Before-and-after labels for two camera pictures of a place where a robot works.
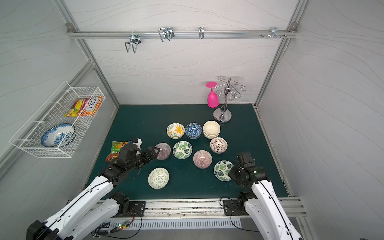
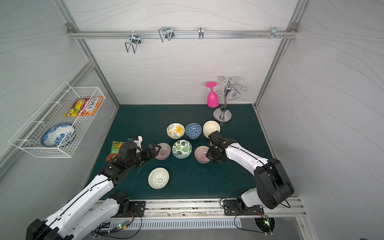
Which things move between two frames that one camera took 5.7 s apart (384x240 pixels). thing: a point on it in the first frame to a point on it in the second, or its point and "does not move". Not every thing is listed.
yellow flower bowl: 175,130 does not move
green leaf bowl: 221,169 to 182,149
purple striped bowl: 165,151 does not move
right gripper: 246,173 to 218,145
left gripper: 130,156 does not move
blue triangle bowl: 193,130 does not move
